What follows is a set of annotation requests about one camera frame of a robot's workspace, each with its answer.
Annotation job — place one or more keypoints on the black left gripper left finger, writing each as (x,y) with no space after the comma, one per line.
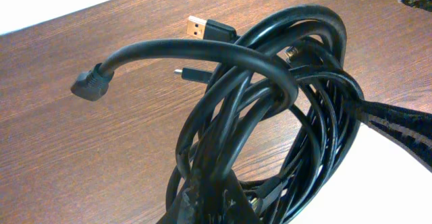
(199,201)

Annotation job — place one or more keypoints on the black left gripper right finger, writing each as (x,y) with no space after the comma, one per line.
(409,129)

